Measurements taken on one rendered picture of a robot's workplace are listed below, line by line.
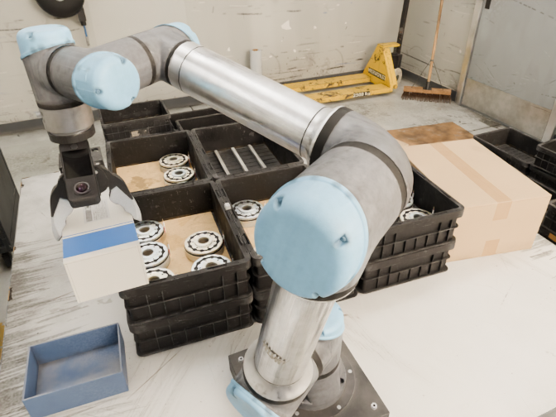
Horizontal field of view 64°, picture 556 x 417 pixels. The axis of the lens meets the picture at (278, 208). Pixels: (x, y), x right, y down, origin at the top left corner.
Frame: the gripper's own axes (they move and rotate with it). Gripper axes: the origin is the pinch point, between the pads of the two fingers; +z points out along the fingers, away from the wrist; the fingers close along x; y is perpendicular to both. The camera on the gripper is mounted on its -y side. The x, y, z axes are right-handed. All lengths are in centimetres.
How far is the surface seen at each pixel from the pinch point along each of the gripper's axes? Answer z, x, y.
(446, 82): 95, -334, 270
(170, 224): 27.5, -16.3, 37.9
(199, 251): 24.7, -20.6, 18.5
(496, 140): 68, -223, 104
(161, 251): 24.8, -11.4, 22.4
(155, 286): 18.5, -7.4, 2.6
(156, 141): 20, -21, 80
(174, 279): 17.8, -11.6, 2.5
